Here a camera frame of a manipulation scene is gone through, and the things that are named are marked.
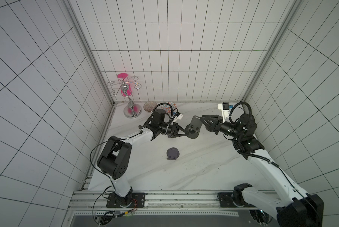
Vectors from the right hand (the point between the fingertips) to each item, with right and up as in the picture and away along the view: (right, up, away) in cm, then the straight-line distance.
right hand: (202, 116), depth 68 cm
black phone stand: (-4, -7, +3) cm, 9 cm away
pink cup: (-46, +18, +26) cm, 55 cm away
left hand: (-8, -11, +9) cm, 16 cm away
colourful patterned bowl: (-17, +4, +8) cm, 20 cm away
